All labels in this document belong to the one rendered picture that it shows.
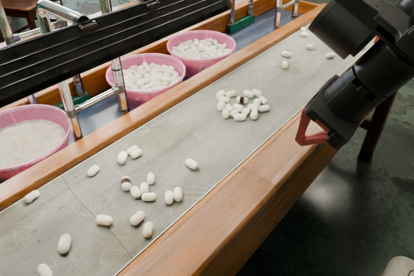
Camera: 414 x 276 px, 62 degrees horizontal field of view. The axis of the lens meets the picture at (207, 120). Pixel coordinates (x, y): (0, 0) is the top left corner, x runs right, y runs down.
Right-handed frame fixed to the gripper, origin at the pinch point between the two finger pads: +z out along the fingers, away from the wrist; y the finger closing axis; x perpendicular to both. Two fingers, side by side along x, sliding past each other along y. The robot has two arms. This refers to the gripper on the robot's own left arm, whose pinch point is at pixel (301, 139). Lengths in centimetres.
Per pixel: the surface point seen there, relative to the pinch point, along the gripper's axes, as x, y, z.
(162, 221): -7.2, 10.0, 33.0
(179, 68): -41, -42, 49
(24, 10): -189, -86, 160
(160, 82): -41, -33, 52
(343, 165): 41, -114, 90
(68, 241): -17.5, 24.8, 36.5
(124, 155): -25.3, 1.9, 40.2
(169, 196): -10.0, 5.2, 32.3
